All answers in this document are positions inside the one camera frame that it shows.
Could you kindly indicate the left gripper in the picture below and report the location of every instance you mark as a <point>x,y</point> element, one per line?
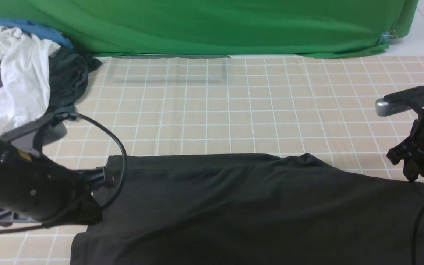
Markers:
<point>38,190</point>

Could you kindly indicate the gray long-sleeve top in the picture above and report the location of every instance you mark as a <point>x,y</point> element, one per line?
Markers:
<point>251,209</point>

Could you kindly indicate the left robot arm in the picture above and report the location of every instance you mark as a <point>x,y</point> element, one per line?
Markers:
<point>35,189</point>

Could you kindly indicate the blue binder clip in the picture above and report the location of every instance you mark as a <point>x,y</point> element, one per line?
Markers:
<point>388,37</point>

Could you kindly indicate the dark gray garment in pile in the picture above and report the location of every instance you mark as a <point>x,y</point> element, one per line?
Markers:
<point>69,78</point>

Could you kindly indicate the white shirt in pile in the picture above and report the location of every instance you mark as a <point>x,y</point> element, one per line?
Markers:
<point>24,72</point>

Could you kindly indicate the blue garment in pile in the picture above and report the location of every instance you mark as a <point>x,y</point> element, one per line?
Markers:
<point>31,31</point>

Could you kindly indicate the green backdrop cloth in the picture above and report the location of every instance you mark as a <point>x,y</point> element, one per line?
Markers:
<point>322,29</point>

